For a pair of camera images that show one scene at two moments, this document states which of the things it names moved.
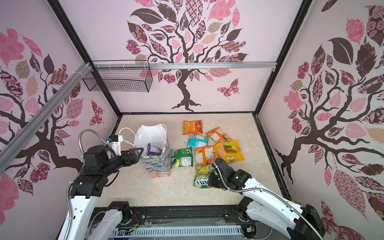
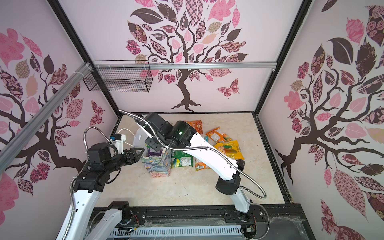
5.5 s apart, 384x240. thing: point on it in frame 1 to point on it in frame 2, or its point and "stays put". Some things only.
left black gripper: [125, 155] stays put
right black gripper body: [216, 180] to [157, 144]
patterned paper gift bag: [156, 156] stays put
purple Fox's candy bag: [152, 150] stays put
